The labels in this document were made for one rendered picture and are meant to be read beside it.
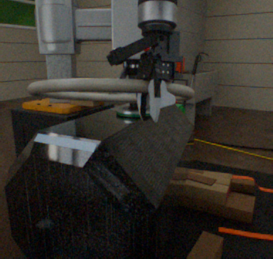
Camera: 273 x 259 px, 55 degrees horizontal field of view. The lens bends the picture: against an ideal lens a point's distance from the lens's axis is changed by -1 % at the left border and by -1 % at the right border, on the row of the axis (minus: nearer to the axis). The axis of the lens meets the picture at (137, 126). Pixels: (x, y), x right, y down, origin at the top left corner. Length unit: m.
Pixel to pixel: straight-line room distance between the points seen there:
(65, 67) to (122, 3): 0.89
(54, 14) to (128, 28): 0.82
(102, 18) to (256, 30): 4.63
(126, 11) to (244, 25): 5.10
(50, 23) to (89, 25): 0.28
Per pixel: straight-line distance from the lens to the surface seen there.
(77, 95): 1.00
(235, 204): 2.09
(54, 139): 1.15
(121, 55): 0.57
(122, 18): 1.38
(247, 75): 6.30
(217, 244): 1.64
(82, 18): 2.10
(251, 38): 6.30
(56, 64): 2.13
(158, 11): 0.61
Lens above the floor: 1.14
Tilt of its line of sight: 15 degrees down
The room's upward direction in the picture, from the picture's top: straight up
